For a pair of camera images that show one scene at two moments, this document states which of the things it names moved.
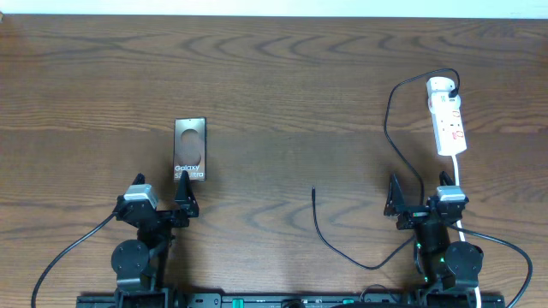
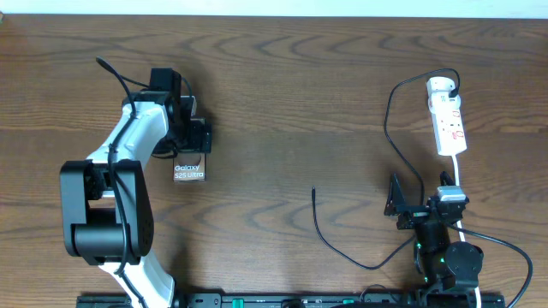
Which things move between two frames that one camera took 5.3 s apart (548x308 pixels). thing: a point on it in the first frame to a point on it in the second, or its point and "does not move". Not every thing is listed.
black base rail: x=173 y=299 does not move
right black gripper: x=395 y=206 does not move
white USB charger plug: x=438 y=89 does not move
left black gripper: x=164 y=216 to x=199 y=137
